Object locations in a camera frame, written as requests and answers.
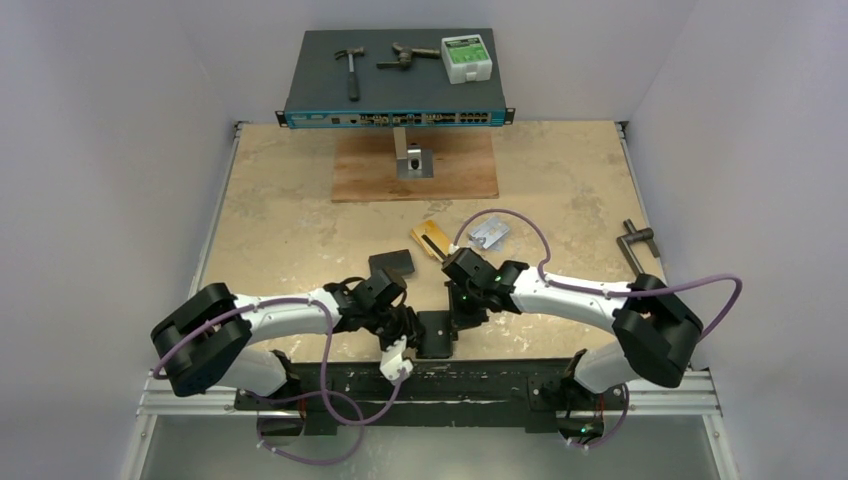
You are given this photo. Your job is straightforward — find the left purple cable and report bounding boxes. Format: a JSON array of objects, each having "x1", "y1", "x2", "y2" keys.
[{"x1": 152, "y1": 298, "x2": 407, "y2": 427}]

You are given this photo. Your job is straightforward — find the black card holder wallet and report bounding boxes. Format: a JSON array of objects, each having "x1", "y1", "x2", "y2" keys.
[{"x1": 416, "y1": 310, "x2": 454, "y2": 360}]

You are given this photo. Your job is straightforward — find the blue network switch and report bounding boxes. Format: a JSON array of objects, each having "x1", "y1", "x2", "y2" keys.
[{"x1": 275, "y1": 28, "x2": 515, "y2": 129}]

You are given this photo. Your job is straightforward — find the silver card stack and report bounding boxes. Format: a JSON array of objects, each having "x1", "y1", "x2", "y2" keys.
[{"x1": 468, "y1": 216, "x2": 510, "y2": 250}]

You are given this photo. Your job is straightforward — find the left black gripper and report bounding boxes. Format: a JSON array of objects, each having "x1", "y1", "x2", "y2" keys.
[{"x1": 363, "y1": 304, "x2": 424, "y2": 359}]

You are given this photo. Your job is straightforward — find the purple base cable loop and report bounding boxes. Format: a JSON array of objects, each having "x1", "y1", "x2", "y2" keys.
[{"x1": 255, "y1": 384, "x2": 367, "y2": 465}]

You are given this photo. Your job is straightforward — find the black VIP card stack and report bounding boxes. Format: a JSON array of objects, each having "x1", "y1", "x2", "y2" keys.
[{"x1": 368, "y1": 249, "x2": 415, "y2": 276}]

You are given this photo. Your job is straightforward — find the wooden board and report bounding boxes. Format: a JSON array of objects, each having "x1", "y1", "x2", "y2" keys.
[{"x1": 331, "y1": 128, "x2": 499, "y2": 203}]

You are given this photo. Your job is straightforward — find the rusty pliers tool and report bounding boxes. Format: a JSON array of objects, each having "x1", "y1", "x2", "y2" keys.
[{"x1": 376, "y1": 42, "x2": 442, "y2": 70}]

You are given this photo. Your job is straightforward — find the gold VIP card stack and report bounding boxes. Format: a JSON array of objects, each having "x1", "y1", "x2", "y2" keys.
[{"x1": 411, "y1": 220, "x2": 451, "y2": 261}]

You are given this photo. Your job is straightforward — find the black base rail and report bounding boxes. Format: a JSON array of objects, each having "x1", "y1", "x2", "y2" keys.
[{"x1": 234, "y1": 358, "x2": 625, "y2": 438}]

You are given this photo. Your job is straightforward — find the metal crank handle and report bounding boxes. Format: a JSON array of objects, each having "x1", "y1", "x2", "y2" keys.
[{"x1": 616, "y1": 219, "x2": 662, "y2": 280}]

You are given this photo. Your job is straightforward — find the small hammer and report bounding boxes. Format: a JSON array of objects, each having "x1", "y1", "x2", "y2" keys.
[{"x1": 334, "y1": 47, "x2": 365, "y2": 102}]

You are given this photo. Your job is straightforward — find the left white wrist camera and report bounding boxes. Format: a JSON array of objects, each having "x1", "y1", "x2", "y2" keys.
[{"x1": 379, "y1": 335, "x2": 414, "y2": 384}]

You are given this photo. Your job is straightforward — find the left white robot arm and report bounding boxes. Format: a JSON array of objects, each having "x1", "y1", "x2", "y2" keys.
[{"x1": 150, "y1": 269, "x2": 426, "y2": 409}]

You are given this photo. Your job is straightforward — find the white green plastic box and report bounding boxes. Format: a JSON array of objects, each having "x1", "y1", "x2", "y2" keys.
[{"x1": 440, "y1": 34, "x2": 494, "y2": 85}]

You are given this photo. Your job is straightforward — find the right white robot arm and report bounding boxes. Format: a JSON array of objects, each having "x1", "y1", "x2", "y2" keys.
[{"x1": 441, "y1": 248, "x2": 703, "y2": 407}]

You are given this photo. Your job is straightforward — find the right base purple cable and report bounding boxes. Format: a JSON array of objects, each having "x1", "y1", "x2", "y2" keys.
[{"x1": 564, "y1": 384, "x2": 631, "y2": 452}]

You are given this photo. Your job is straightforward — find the metal stand bracket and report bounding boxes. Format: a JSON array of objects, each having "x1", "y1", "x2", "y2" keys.
[{"x1": 392, "y1": 127, "x2": 434, "y2": 180}]

